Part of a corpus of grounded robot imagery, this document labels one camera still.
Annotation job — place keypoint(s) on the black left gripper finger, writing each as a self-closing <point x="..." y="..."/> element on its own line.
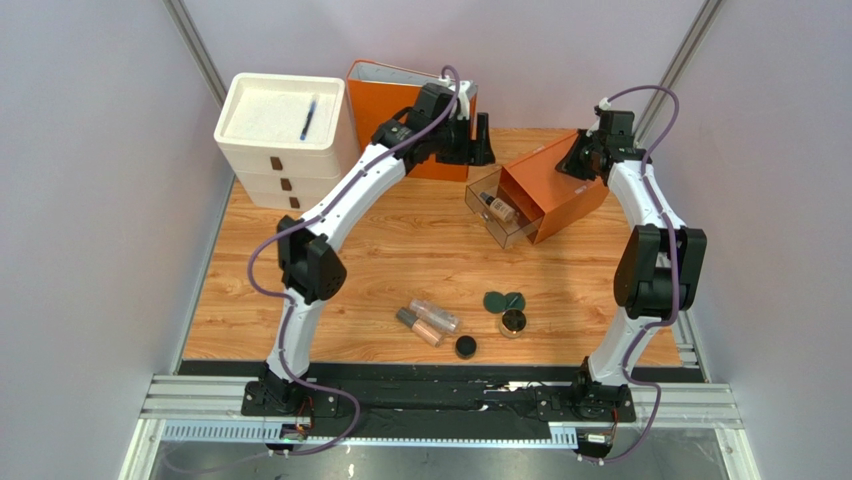
<point x="483" y="153"/>
<point x="467" y="158"/>

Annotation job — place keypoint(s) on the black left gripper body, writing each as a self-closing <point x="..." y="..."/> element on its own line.
<point x="453" y="138"/>

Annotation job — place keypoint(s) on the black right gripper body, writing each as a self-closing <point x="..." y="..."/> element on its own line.
<point x="574" y="158"/>

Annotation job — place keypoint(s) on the orange drawer cabinet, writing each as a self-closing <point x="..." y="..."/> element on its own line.
<point x="546" y="199"/>

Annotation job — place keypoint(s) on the beige foundation bottle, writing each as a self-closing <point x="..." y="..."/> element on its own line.
<point x="499" y="208"/>

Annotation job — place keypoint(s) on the clear drawer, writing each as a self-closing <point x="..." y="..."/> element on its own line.
<point x="512" y="230"/>

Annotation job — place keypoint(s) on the clear tube bottle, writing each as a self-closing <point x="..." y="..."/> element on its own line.
<point x="435" y="315"/>

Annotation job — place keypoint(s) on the gold cream jar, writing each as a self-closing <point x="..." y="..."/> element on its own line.
<point x="512" y="323"/>

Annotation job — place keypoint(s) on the pink foundation bottle grey cap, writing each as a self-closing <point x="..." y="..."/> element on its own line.
<point x="419" y="327"/>

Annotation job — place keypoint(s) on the black round jar lid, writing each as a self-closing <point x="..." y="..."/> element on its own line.
<point x="465" y="347"/>

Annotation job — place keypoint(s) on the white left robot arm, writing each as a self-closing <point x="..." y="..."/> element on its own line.
<point x="307" y="248"/>

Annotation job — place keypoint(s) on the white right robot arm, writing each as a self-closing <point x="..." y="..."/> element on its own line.
<point x="658" y="274"/>

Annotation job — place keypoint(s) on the blue pen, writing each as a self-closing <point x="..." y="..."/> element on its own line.
<point x="309" y="117"/>

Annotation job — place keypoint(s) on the dark green compact disc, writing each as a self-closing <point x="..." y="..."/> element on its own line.
<point x="495" y="302"/>

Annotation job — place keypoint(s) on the white three-drawer storage box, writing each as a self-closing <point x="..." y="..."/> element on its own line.
<point x="258" y="133"/>

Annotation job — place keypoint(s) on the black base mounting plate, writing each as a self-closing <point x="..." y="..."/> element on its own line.
<point x="535" y="400"/>

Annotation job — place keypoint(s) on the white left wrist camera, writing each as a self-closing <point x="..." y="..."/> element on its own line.
<point x="466" y="91"/>

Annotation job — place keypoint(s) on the orange ring binder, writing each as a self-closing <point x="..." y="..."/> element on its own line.
<point x="377" y="91"/>

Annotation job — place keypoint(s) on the aluminium frame rail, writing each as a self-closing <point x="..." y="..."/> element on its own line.
<point x="191" y="423"/>

